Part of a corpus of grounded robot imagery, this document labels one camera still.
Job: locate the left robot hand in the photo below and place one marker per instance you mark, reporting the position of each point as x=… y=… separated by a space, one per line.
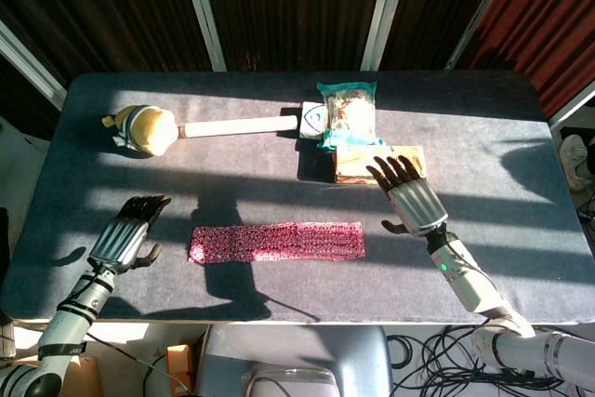
x=118 y=241

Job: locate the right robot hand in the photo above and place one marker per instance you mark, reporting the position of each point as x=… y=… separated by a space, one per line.
x=416 y=204

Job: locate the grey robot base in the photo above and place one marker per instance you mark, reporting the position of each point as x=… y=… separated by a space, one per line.
x=297 y=350

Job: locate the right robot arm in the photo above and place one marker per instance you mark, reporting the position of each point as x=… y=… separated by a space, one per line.
x=465 y=281

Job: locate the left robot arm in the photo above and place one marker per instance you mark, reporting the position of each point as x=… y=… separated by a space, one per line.
x=70 y=318

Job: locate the orange biscuit box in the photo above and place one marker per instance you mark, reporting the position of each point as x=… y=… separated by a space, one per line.
x=353 y=164

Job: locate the teal snack bag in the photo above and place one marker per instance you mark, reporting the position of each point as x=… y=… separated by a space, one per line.
x=351 y=113

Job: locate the yellow plush toy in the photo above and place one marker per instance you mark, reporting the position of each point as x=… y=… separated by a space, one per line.
x=149 y=129

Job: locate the small white box blue logo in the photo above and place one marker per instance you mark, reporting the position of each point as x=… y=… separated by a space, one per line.
x=312 y=118

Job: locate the small orange cardboard box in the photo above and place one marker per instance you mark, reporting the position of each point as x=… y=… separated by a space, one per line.
x=179 y=364

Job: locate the grey blue table cloth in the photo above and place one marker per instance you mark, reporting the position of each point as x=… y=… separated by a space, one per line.
x=297 y=285

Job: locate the white paper roll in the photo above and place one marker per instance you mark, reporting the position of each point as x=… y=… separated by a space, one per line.
x=232 y=127

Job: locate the white shoe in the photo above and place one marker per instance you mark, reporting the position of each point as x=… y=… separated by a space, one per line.
x=572 y=160

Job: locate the red orange curtain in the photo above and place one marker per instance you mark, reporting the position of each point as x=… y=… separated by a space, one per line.
x=548 y=20

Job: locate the dark brown curtain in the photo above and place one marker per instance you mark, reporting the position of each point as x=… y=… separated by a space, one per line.
x=288 y=6

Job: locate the white window frame post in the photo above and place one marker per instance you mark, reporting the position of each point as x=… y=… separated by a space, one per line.
x=483 y=11
x=200 y=11
x=386 y=11

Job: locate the white window frame rail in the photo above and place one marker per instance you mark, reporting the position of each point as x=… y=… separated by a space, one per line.
x=28 y=64

